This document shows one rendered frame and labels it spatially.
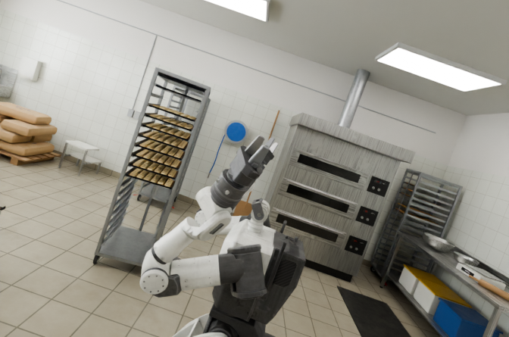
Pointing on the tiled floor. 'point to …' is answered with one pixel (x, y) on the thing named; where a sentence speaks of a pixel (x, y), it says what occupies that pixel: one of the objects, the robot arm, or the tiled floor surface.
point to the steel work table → (444, 259)
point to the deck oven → (332, 191)
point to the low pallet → (29, 157)
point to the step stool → (81, 155)
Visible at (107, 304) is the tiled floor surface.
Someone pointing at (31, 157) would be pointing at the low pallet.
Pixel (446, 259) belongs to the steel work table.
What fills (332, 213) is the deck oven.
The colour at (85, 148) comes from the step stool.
